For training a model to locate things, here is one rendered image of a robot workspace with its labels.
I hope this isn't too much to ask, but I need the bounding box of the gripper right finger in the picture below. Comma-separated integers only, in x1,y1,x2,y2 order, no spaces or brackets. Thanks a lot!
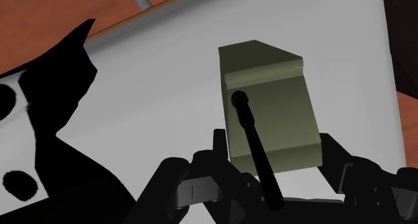
318,133,418,224

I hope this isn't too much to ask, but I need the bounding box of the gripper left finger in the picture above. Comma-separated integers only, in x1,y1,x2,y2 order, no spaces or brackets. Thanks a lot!
123,128,263,224

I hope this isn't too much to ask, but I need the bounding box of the white table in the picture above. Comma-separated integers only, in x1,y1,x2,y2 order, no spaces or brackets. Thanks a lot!
55,0,408,224

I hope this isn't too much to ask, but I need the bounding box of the olive green box, black antenna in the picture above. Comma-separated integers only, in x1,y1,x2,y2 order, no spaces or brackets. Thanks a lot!
217,39,324,212

